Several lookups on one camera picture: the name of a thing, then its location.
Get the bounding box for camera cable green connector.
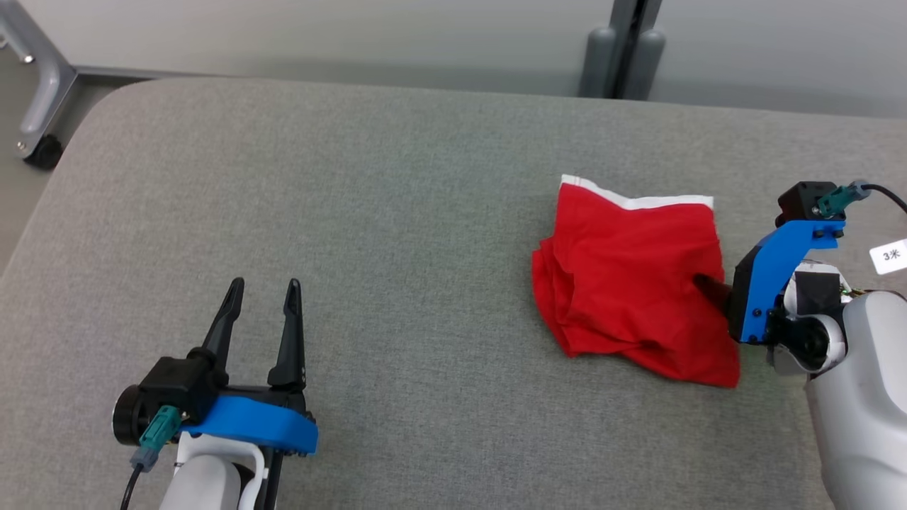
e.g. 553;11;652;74
815;180;907;217
120;405;182;510

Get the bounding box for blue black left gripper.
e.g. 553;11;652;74
181;277;318;458

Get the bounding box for white cable label tag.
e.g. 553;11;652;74
869;239;907;276

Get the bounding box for grey metal partition post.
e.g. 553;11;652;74
578;0;667;101

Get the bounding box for left camera cable green connector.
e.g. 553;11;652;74
120;405;182;510

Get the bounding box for red shorts with white trim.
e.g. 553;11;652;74
531;175;743;389

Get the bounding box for grey metal partition leg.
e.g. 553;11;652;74
0;0;79;171

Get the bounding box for right camera cable green connector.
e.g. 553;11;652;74
815;180;907;217

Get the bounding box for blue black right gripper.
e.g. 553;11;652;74
693;219;847;346

